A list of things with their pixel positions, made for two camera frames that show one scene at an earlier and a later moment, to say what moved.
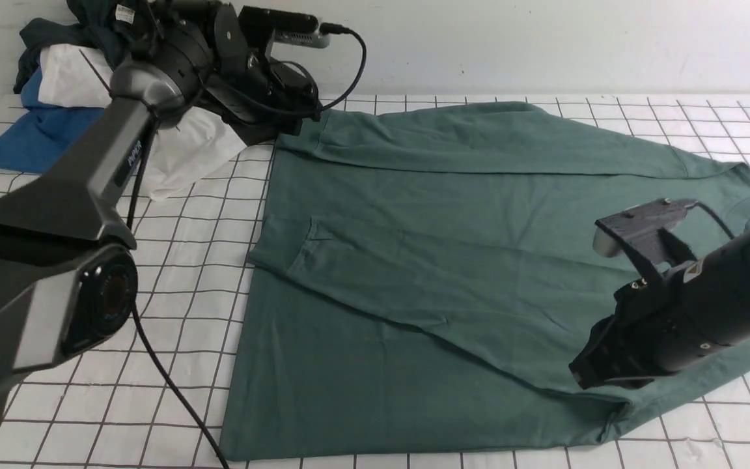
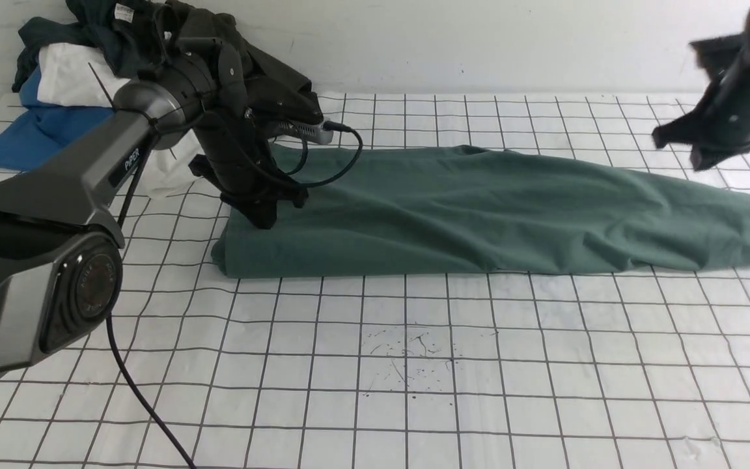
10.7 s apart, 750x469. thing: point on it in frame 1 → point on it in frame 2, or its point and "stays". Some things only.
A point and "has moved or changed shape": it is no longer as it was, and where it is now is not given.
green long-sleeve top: (422, 279) has moved or changed shape
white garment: (71, 75) stays
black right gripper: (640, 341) → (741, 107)
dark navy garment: (113, 27) stays
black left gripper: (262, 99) → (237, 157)
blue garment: (32, 142) stays
